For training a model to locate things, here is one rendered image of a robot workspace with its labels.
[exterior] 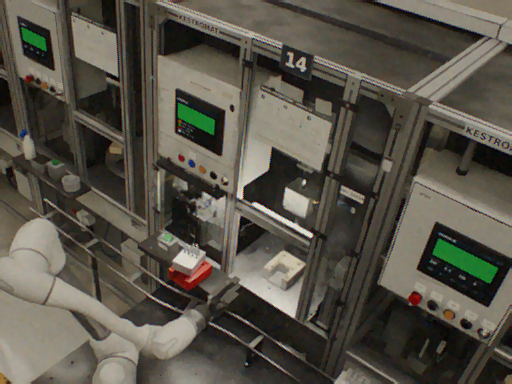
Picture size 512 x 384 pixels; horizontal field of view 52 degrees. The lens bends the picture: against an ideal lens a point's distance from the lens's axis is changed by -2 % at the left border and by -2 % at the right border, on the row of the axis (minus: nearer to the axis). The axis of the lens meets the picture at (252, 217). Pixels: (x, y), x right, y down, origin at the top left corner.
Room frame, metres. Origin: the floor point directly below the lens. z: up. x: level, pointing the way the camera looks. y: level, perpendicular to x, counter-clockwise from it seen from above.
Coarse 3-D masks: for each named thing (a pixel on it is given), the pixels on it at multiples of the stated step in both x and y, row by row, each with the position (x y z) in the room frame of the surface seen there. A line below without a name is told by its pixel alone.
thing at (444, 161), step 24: (432, 144) 1.39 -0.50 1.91; (456, 144) 1.36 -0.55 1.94; (480, 144) 1.32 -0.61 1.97; (432, 168) 1.38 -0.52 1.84; (456, 168) 1.34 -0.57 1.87; (480, 168) 1.31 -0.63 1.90; (504, 168) 1.28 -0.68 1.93; (504, 192) 1.26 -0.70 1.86; (384, 288) 1.39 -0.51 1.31; (384, 312) 1.37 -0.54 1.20; (408, 312) 1.32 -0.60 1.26; (360, 336) 1.40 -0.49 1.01; (384, 336) 1.35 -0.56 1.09; (408, 336) 1.30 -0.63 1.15; (432, 336) 1.26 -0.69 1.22; (456, 336) 1.22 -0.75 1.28; (504, 336) 1.15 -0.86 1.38; (384, 360) 1.33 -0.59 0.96; (408, 360) 1.28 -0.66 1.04; (432, 360) 1.24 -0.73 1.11; (456, 360) 1.20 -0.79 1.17
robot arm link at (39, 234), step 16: (32, 224) 1.32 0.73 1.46; (48, 224) 1.35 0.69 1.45; (16, 240) 1.24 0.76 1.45; (32, 240) 1.24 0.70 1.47; (48, 240) 1.28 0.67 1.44; (48, 256) 1.23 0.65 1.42; (64, 256) 1.30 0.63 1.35; (48, 272) 1.23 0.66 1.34; (64, 272) 1.27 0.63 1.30; (80, 288) 1.29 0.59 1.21; (80, 320) 1.25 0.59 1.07; (128, 320) 1.43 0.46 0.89; (96, 336) 1.26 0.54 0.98; (112, 336) 1.28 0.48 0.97; (96, 352) 1.24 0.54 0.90; (112, 352) 1.24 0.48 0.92; (128, 352) 1.27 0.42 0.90
